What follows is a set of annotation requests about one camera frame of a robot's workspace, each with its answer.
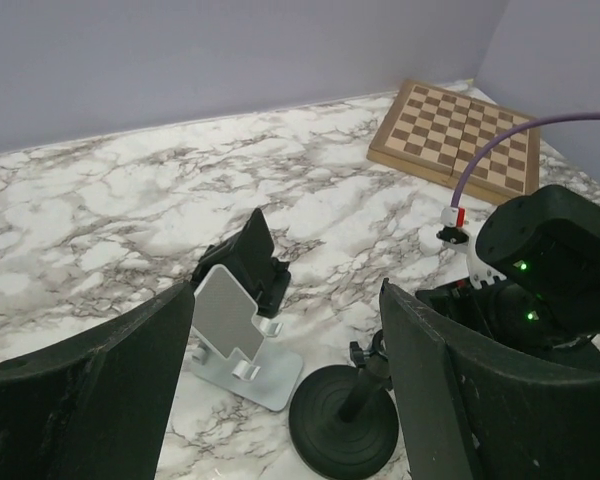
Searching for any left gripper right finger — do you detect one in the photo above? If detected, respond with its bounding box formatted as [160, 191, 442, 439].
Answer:
[379, 282, 600, 479]

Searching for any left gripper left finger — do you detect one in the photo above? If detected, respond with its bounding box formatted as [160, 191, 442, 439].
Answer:
[0, 282, 195, 479]

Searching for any black round-base phone stand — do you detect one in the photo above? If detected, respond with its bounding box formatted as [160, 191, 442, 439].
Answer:
[288, 330, 399, 480]

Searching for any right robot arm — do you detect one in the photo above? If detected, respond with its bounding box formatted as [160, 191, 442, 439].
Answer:
[416, 185, 600, 351]

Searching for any silver metal phone stand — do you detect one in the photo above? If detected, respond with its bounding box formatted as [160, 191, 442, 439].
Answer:
[191, 265, 304, 412]

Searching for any black folding phone stand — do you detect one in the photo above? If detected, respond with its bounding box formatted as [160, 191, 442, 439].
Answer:
[190, 208, 291, 319]

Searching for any wooden chessboard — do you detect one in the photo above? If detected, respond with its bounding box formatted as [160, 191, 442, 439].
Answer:
[367, 79, 540, 205]

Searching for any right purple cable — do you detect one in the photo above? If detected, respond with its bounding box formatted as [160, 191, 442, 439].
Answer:
[449, 110, 600, 211]

